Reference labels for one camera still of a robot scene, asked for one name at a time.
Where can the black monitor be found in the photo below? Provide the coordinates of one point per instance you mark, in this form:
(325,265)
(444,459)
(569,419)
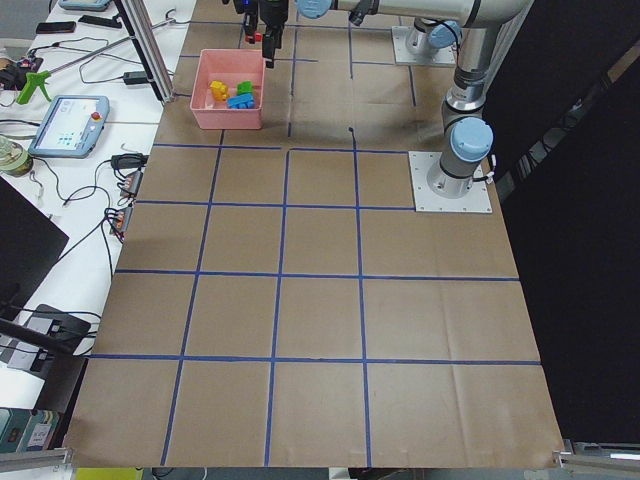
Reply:
(30,245)

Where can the black smartphone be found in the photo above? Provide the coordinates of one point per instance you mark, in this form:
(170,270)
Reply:
(58,27)

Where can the glass jar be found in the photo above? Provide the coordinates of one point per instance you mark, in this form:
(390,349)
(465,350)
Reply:
(15,160)

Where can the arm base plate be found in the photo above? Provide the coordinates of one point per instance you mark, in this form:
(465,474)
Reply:
(425,50)
(436,192)

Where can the pink plastic box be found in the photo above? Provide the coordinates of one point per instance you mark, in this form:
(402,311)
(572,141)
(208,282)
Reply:
(231,67)

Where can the teach pendant tablet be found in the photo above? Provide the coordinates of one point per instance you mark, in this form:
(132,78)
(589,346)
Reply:
(71,127)

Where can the green toy block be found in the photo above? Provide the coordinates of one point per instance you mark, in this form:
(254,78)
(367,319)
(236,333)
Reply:
(245,87)

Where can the green handled grabber tool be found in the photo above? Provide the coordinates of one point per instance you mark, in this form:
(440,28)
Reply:
(37,80)

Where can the red toy block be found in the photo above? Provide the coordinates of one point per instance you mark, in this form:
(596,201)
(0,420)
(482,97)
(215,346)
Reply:
(252,39)

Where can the aluminium frame post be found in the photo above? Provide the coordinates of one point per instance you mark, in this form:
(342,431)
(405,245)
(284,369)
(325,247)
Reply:
(137,22)

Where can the black power adapter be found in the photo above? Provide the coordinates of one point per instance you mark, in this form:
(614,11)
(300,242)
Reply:
(135,78)

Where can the yellow toy block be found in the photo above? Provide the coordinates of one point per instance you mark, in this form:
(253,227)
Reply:
(219,90)

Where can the blue toy block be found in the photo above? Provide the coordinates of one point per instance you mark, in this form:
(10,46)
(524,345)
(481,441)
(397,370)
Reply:
(242,101)

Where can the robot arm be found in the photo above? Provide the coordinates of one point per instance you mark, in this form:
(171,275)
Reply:
(473,25)
(316,9)

